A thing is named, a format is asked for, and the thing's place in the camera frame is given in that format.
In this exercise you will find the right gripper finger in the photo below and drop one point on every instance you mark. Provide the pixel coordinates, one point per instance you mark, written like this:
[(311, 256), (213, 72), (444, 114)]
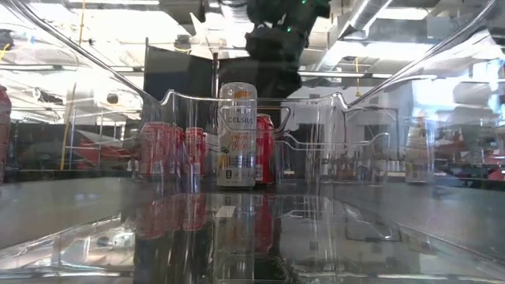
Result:
[(290, 81)]

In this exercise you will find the orange Fanta can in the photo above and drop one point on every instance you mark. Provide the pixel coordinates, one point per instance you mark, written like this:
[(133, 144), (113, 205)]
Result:
[(266, 150)]

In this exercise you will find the white Celsius energy can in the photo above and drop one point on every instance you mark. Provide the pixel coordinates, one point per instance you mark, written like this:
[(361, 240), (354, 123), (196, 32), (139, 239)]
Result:
[(236, 158)]

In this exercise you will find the red Coca-Cola can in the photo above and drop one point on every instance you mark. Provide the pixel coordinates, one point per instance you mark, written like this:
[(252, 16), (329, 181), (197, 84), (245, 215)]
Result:
[(195, 152), (155, 150), (4, 130), (179, 154)]

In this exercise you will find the clear plastic bottle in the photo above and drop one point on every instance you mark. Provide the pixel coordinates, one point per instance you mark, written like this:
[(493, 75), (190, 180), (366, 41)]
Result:
[(419, 158)]

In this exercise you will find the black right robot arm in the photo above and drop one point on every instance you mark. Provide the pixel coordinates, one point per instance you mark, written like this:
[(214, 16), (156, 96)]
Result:
[(292, 10)]

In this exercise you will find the black folding partition screen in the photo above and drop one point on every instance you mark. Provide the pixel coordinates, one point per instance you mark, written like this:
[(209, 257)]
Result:
[(177, 79)]

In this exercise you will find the red storage cabinet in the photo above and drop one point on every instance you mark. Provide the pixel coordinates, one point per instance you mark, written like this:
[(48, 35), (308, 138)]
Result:
[(88, 154)]

